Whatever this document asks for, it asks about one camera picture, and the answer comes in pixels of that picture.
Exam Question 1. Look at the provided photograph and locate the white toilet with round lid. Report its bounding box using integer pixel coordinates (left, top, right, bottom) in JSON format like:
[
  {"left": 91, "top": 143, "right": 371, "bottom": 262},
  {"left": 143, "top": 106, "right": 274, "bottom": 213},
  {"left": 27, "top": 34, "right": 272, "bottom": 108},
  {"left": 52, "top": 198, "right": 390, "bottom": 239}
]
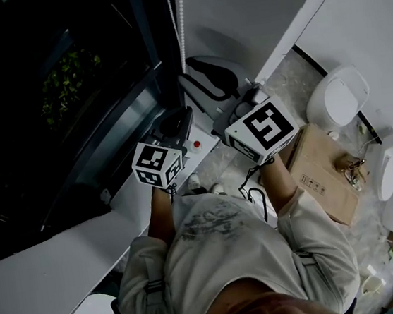
[{"left": 301, "top": 62, "right": 374, "bottom": 132}]

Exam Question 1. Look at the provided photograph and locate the clear bottle with red cap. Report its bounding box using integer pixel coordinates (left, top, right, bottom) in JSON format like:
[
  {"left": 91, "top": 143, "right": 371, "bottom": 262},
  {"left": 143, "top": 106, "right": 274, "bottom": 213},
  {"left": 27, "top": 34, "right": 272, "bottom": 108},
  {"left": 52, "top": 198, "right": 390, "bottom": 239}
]
[{"left": 189, "top": 138, "right": 206, "bottom": 154}]

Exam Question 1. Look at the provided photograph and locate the person's face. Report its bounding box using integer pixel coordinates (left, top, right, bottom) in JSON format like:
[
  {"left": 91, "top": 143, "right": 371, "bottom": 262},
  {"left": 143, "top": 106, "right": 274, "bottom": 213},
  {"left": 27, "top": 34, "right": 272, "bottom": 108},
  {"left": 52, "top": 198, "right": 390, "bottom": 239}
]
[{"left": 194, "top": 268, "right": 348, "bottom": 314}]

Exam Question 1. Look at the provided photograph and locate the dark window frame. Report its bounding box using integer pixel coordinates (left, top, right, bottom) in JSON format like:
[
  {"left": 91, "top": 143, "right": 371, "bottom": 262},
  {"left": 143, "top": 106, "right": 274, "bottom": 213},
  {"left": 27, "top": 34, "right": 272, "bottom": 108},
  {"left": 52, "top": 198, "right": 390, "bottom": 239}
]
[{"left": 0, "top": 0, "right": 207, "bottom": 267}]

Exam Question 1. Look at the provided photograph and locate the person's left forearm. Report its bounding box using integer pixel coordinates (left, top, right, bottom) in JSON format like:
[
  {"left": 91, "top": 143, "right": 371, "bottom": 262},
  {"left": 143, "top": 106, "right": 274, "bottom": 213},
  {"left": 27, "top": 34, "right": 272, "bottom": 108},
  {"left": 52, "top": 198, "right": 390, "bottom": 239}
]
[{"left": 142, "top": 186, "right": 179, "bottom": 247}]

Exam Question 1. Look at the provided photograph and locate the grey strap with black buckle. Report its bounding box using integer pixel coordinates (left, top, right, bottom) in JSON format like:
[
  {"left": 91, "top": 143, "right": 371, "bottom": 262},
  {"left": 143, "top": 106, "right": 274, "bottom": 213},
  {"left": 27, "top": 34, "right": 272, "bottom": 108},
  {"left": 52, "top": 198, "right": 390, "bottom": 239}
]
[
  {"left": 293, "top": 248, "right": 320, "bottom": 297},
  {"left": 143, "top": 279, "right": 170, "bottom": 314}
]

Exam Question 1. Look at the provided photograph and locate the cream plastic part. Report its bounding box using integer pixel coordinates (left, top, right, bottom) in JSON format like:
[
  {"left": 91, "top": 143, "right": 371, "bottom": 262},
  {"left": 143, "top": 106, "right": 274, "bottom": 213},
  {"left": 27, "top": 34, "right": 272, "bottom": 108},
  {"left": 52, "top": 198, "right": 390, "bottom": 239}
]
[{"left": 360, "top": 274, "right": 388, "bottom": 296}]

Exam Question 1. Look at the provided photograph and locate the green leafy plant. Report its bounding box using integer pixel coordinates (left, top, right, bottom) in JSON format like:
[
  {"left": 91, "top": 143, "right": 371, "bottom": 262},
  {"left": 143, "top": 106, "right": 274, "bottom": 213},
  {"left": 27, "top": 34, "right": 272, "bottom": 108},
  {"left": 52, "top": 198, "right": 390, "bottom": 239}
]
[{"left": 32, "top": 47, "right": 110, "bottom": 128}]

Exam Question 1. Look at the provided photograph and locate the person's beige printed shirt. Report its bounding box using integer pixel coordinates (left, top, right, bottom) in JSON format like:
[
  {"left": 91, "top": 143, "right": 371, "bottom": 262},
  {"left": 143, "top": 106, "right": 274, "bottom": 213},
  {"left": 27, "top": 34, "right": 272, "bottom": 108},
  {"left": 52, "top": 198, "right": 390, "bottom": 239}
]
[{"left": 99, "top": 175, "right": 365, "bottom": 314}]

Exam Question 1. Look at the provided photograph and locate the bronze faucet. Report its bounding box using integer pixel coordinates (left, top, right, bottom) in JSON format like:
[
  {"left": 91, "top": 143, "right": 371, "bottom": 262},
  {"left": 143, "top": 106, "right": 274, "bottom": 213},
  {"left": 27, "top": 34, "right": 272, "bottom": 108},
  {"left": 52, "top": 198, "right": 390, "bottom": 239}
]
[{"left": 333, "top": 151, "right": 370, "bottom": 193}]

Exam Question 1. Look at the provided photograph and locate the person's left white shoe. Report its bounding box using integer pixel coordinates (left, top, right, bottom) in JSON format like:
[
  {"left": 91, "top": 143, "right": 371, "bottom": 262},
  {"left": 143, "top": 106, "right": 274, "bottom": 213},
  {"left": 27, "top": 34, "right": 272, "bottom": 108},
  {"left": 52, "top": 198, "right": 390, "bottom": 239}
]
[{"left": 186, "top": 172, "right": 202, "bottom": 190}]

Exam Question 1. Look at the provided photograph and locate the white window sill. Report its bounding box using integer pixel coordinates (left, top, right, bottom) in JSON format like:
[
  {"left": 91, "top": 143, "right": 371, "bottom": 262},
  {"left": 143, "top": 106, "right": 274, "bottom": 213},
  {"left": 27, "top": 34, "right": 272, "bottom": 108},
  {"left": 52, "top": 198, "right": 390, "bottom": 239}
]
[{"left": 0, "top": 117, "right": 243, "bottom": 314}]

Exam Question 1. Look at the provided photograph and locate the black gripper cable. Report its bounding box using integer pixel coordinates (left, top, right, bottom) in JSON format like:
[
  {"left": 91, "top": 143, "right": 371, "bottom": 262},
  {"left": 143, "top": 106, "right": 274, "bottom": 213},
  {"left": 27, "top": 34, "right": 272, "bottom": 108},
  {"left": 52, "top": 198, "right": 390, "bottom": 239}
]
[
  {"left": 167, "top": 182, "right": 181, "bottom": 204},
  {"left": 236, "top": 165, "right": 270, "bottom": 224}
]

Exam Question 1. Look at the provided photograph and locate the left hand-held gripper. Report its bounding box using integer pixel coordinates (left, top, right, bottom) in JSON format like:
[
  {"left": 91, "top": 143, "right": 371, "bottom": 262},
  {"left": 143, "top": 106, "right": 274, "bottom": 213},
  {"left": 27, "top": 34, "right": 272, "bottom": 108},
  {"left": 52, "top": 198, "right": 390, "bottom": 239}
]
[{"left": 124, "top": 105, "right": 202, "bottom": 194}]

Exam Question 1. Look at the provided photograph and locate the large brown cardboard box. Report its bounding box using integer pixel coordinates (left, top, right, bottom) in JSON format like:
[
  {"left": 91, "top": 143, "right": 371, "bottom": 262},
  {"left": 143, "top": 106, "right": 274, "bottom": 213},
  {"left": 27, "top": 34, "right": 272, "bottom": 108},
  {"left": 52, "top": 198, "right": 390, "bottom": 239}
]
[{"left": 252, "top": 117, "right": 373, "bottom": 237}]

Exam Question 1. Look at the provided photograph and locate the person's right forearm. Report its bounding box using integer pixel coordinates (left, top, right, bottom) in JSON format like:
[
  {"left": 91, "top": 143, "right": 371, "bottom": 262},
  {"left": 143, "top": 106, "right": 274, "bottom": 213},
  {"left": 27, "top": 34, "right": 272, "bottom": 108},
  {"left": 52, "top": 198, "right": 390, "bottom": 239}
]
[{"left": 258, "top": 152, "right": 307, "bottom": 218}]

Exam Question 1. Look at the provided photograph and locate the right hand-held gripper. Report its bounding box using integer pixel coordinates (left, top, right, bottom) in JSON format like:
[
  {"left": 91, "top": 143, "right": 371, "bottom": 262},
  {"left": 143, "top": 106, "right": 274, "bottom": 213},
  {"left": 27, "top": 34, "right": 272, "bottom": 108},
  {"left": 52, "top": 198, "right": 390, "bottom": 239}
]
[{"left": 176, "top": 44, "right": 305, "bottom": 175}]

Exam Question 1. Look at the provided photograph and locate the white bead pull chain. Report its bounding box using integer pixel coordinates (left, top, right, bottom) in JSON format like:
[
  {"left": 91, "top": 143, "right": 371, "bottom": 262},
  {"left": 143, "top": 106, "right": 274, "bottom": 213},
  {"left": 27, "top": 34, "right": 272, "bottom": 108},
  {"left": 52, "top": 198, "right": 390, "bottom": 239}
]
[{"left": 164, "top": 0, "right": 196, "bottom": 77}]

